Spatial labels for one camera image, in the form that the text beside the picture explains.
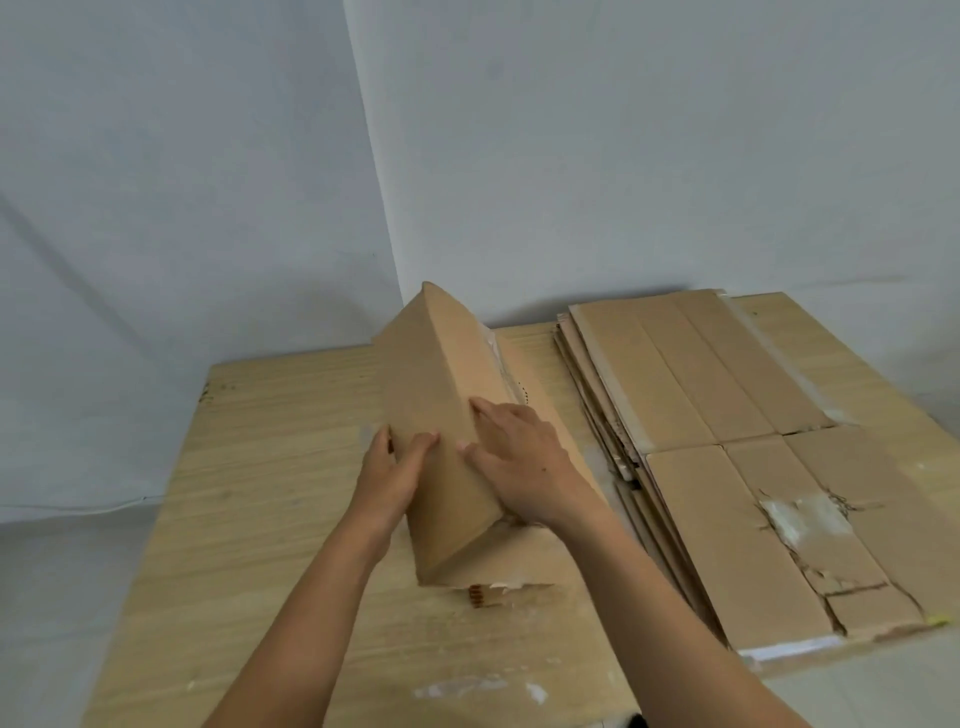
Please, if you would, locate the person's left hand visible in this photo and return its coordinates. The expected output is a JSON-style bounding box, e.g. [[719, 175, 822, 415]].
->
[[352, 425, 442, 549]]

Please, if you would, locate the person's right hand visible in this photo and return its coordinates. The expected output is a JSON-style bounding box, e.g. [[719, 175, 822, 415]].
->
[[458, 397, 601, 530]]

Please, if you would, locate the person's left forearm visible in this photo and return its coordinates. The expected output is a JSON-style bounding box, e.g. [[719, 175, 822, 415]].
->
[[202, 517, 399, 728]]

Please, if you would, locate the person's right forearm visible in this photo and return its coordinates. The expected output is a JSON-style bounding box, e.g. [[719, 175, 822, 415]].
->
[[554, 509, 811, 728]]

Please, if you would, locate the light wooden table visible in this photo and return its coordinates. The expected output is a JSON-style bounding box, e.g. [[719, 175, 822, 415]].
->
[[78, 292, 960, 728]]

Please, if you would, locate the white cable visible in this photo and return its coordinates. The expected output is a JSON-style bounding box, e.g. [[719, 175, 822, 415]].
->
[[0, 493, 163, 517]]

